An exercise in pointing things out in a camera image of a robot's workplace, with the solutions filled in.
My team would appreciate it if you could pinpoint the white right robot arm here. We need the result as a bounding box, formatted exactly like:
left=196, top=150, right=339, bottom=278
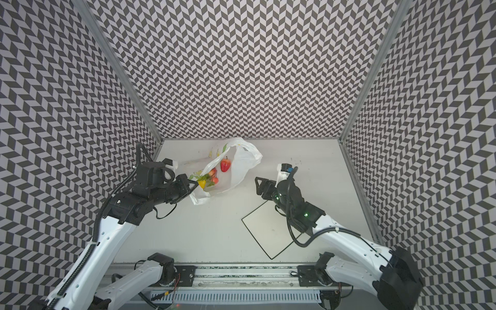
left=255, top=177, right=424, bottom=309

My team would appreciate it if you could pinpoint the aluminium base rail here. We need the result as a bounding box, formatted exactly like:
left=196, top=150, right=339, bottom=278
left=108, top=262, right=388, bottom=292

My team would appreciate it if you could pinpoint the aluminium left corner post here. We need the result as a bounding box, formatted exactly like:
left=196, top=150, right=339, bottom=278
left=71, top=0, right=163, bottom=143

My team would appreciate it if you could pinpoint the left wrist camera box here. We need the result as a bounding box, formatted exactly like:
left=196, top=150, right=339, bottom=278
left=161, top=158, right=178, bottom=172

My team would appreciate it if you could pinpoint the aluminium right corner post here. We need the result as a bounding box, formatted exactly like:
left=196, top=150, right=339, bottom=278
left=339, top=0, right=413, bottom=144

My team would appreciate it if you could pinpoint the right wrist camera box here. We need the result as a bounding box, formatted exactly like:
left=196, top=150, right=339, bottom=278
left=276, top=164, right=293, bottom=185

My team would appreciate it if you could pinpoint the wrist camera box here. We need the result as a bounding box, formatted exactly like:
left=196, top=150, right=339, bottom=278
left=161, top=158, right=178, bottom=172
left=276, top=164, right=293, bottom=185

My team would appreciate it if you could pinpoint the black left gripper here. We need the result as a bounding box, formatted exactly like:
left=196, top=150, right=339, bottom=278
left=149, top=174, right=200, bottom=207

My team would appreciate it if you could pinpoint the aluminium corner post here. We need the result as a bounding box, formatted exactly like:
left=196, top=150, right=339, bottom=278
left=339, top=0, right=413, bottom=144
left=71, top=0, right=163, bottom=143

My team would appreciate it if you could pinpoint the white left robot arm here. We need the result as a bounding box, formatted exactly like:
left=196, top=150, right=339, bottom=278
left=28, top=143, right=198, bottom=309

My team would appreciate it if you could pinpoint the large red fake apple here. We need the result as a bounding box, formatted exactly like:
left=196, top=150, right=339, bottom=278
left=220, top=157, right=232, bottom=173

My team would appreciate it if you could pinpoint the white perforated vent strip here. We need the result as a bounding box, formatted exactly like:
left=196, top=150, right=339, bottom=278
left=154, top=290, right=322, bottom=305

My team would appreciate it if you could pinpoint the white lemon-print plastic bag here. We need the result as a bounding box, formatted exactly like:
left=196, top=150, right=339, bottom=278
left=176, top=138, right=263, bottom=205

